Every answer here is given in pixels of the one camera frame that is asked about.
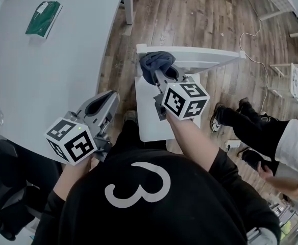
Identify green white tissue packet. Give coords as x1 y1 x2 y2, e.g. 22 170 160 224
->
25 1 63 40

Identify grey rectangular table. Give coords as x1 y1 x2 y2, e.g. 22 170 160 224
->
0 0 135 163

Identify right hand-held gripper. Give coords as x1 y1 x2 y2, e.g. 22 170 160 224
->
153 65 211 122

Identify person's left forearm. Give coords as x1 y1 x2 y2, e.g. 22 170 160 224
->
53 157 100 205

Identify white wooden chair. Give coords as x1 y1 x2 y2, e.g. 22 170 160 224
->
134 43 246 143
269 62 298 105

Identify person's black printed shirt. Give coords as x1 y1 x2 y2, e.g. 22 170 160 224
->
33 146 282 245

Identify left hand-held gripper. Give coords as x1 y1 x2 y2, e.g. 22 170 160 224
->
44 90 121 166

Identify person's black trousers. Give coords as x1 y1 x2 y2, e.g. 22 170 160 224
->
110 117 177 155

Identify metal equipment rack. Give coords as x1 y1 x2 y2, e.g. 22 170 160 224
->
267 198 298 245

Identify patterned seat cushion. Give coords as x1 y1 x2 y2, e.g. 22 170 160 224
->
291 65 298 99

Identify black rounded handheld object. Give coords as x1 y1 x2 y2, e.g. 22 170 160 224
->
241 149 268 173

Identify dark blue wiping cloth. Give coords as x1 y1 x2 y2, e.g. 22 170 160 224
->
138 51 177 86

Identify white power strip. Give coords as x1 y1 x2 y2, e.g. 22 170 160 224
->
225 139 241 150

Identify black office chair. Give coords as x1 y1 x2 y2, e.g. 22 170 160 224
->
0 139 63 241

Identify person's grey shoe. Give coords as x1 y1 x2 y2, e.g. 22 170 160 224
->
125 109 139 124

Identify white floor cable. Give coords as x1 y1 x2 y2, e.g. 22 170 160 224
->
239 0 271 114

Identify person's right forearm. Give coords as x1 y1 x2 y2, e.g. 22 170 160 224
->
165 111 221 175

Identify grey pouch with buckle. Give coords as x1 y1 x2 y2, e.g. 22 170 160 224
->
245 226 279 245

